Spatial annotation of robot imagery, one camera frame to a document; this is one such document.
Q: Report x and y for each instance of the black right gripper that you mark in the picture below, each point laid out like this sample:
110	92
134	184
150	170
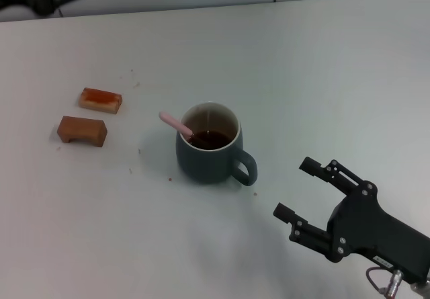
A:
366	226

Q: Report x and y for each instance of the grey ceramic cup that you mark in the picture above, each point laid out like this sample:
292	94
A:
198	164

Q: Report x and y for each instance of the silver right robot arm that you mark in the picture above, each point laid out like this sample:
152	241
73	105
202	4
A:
423	290

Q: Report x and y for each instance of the light stained wooden block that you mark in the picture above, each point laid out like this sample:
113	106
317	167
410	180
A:
113	105

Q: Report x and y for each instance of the brown arched wooden block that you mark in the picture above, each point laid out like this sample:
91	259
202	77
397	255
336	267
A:
95	134

